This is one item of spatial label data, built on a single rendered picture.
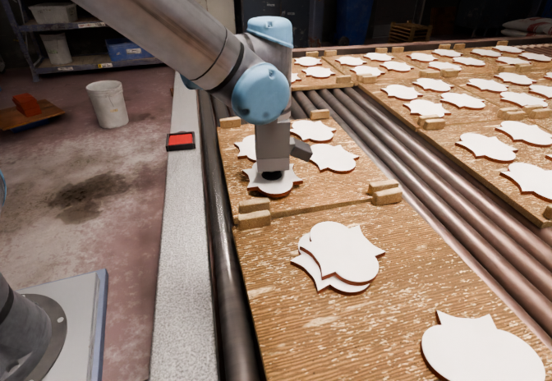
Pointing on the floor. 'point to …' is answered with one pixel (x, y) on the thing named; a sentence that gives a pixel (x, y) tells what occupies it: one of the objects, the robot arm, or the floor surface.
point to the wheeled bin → (352, 12)
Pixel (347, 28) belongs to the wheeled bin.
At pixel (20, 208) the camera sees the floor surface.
